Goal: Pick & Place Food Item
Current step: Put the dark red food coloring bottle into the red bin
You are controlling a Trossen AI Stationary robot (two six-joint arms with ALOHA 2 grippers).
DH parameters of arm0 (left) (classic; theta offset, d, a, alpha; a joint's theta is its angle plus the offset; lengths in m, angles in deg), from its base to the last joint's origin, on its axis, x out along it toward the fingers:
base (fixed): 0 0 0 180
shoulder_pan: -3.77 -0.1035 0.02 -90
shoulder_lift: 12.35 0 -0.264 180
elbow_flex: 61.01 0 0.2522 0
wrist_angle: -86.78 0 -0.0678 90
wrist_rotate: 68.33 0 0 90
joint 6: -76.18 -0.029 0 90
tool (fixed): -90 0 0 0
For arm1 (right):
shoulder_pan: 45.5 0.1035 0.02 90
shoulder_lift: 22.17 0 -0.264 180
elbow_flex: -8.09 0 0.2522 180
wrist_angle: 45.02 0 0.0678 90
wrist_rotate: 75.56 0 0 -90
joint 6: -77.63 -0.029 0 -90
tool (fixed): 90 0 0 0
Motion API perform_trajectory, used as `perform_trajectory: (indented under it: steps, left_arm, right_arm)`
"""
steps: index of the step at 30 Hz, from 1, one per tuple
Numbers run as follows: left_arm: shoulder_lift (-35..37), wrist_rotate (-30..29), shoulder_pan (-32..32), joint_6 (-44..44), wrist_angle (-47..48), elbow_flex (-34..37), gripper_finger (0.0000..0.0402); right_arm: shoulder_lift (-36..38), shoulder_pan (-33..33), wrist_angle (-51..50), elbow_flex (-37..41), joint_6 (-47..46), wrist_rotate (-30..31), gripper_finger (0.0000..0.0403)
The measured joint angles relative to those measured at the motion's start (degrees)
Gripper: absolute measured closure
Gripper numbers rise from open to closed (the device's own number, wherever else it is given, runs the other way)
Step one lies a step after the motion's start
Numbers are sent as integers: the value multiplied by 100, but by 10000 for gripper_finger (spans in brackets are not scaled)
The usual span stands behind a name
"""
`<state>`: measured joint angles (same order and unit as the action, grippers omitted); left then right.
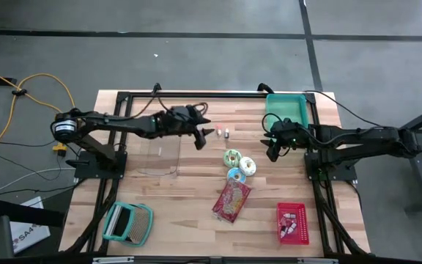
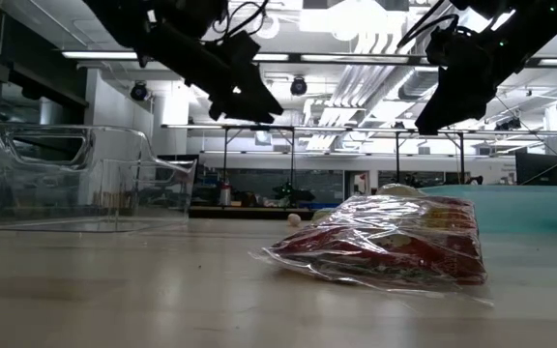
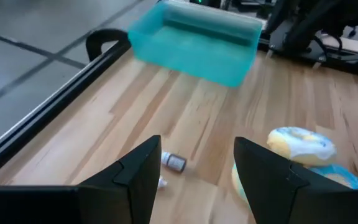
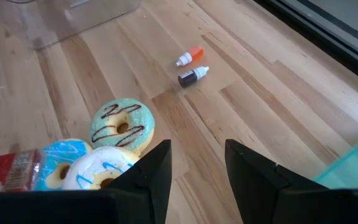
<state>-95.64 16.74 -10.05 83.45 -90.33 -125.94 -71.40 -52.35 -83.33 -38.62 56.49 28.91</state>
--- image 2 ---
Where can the silver ceiling ventilation duct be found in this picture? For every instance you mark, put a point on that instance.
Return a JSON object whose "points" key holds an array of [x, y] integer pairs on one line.
{"points": [[416, 84]]}

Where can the black background frame rig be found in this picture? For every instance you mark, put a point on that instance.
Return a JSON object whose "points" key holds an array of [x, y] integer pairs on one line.
{"points": [[225, 154], [397, 159]]}

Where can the black background robot arm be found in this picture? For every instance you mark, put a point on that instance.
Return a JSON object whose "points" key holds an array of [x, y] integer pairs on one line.
{"points": [[293, 195]]}

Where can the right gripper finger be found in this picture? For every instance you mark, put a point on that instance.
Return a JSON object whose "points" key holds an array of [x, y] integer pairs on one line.
{"points": [[440, 111]]}

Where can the white frosted donut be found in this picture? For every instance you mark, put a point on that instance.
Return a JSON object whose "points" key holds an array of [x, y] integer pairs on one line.
{"points": [[398, 190]]}

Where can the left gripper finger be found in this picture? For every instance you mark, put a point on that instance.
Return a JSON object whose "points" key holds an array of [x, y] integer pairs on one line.
{"points": [[230, 108], [261, 99]]}

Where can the black monitor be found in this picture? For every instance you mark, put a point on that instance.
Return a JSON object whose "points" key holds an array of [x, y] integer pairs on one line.
{"points": [[539, 169]]}

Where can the red snack bag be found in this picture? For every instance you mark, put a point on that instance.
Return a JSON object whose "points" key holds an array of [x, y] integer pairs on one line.
{"points": [[380, 246]]}

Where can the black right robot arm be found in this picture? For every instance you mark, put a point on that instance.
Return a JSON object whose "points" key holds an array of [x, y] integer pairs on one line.
{"points": [[539, 24]]}

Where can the small black ceiling camera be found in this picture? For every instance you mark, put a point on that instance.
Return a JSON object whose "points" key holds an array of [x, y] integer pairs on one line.
{"points": [[508, 125]]}

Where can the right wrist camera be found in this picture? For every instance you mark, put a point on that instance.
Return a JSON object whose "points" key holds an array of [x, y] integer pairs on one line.
{"points": [[448, 46]]}

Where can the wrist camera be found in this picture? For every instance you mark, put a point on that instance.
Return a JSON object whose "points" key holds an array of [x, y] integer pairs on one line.
{"points": [[237, 48], [448, 46]]}

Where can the small white dropper bottle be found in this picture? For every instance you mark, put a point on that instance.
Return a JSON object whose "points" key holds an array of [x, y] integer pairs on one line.
{"points": [[294, 220]]}

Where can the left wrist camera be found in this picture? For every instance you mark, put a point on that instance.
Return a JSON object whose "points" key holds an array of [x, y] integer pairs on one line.
{"points": [[237, 48]]}

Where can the dark background workbench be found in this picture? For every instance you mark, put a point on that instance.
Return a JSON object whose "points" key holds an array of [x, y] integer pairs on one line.
{"points": [[240, 212]]}

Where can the red and white canister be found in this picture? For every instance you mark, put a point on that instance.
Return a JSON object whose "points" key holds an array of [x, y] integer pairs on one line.
{"points": [[225, 195]]}

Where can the teal plastic bin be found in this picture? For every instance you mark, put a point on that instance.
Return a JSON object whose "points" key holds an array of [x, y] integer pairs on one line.
{"points": [[525, 208]]}

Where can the black overhead light bar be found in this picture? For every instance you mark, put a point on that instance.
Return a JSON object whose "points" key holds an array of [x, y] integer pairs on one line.
{"points": [[295, 57]]}

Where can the clear plastic bin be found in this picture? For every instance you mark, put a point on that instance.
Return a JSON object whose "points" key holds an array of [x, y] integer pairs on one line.
{"points": [[162, 203]]}

